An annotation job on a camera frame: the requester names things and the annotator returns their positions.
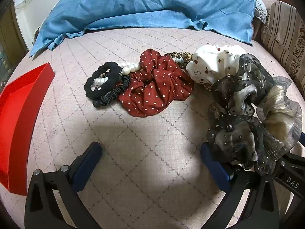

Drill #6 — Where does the red box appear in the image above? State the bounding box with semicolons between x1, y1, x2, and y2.
0;62;56;196

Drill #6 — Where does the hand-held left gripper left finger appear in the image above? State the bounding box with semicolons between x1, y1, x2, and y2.
24;142;103;229

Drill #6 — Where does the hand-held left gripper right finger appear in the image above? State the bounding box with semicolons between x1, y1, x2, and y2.
200;142;280;229

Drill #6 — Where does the white cherry print scrunchie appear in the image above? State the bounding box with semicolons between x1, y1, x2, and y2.
185;44;246;84

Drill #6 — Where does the plaid scrunchie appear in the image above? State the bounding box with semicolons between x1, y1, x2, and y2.
201;81;216;91

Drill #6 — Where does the black satin thin scrunchie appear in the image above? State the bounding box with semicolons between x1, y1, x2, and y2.
92;74;131;108

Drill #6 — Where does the blue blanket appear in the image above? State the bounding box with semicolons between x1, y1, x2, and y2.
29;0;256;58

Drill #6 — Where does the black thick hair tie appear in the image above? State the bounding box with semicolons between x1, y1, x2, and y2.
84;61;124;100

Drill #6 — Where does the wooden door with glass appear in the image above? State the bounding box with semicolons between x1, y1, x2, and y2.
0;2;26;86

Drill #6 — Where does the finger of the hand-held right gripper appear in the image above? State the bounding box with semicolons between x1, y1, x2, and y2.
272;132;305;197

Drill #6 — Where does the striped pillow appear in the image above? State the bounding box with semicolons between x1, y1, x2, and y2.
261;1;305;96

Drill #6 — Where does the red polka dot scrunchie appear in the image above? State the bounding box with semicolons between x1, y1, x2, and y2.
118;48;194;118

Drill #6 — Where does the pearl necklace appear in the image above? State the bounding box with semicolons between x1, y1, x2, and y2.
93;62;140;91

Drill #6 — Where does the black dotted organza scrunchie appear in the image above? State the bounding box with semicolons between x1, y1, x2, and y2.
206;54;274;175

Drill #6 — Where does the grey quilted cloth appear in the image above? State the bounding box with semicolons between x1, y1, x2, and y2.
254;0;271;24

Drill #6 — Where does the leopard print hair tie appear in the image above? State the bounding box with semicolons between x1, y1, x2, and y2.
167;51;193;68

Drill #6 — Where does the floral cloth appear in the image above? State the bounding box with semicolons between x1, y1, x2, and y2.
33;26;43;45

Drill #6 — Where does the grey shiny organza scrunchie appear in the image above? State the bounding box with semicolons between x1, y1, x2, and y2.
254;76;303;161

